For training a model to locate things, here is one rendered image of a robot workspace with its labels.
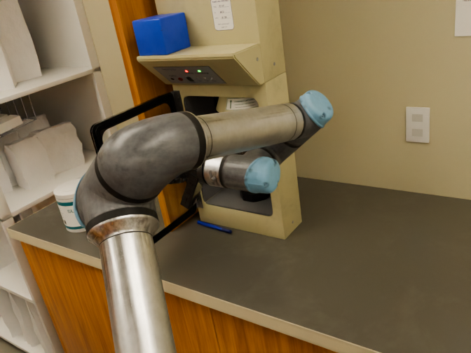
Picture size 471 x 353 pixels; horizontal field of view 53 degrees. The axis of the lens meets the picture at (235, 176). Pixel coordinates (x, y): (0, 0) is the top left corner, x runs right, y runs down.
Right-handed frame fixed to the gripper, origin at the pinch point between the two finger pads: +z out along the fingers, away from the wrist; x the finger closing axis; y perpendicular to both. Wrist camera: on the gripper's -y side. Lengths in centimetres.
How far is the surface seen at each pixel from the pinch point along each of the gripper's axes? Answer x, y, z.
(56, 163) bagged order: -49, -41, 105
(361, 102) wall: -68, -12, -34
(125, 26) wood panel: -25.9, 27.0, 16.9
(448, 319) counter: -4, -32, -70
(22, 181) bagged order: -32, -40, 108
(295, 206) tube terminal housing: -31.8, -30.2, -23.6
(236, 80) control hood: -24.7, 12.7, -15.4
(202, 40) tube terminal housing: -31.2, 20.8, -3.3
